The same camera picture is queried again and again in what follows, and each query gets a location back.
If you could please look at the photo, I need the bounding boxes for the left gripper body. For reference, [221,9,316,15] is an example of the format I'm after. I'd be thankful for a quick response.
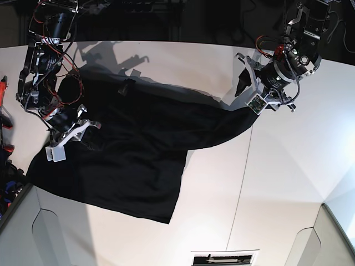
[235,52,301,111]

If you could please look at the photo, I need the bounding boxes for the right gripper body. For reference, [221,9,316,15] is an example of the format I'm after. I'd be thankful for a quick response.
[41,104,102,147]

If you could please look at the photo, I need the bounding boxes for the black printed t-shirt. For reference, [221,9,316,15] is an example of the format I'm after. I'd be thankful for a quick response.
[27,76,257,224]

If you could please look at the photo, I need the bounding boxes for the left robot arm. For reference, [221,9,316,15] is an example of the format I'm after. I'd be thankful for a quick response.
[235,1,331,115]

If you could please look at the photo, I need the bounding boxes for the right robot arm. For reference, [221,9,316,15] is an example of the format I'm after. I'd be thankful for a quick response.
[16,1,100,150]

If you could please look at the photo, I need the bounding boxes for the orange black tool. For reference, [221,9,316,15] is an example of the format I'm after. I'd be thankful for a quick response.
[0,75,15,153]

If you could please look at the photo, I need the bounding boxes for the grey bin with clothes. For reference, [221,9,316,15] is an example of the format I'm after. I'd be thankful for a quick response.
[1,159,33,231]

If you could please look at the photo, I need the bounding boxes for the white label card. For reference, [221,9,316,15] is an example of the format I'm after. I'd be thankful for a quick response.
[191,249,260,266]

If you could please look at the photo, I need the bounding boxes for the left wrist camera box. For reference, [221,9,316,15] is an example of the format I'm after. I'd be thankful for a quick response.
[245,92,268,115]

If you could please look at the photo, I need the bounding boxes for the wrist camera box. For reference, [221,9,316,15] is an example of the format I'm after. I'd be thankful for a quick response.
[245,92,268,115]
[45,146,66,162]

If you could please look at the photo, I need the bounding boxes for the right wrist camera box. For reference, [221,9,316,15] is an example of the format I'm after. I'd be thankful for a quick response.
[45,146,66,162]

